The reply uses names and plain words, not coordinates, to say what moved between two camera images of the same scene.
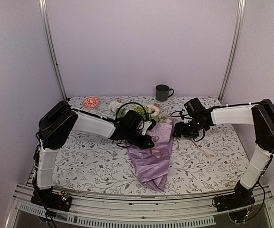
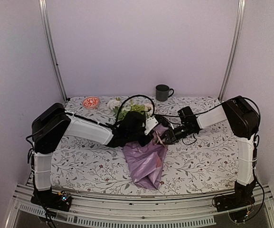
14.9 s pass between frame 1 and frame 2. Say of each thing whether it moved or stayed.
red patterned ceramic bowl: stayed
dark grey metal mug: stayed
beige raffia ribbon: moved
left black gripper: stayed
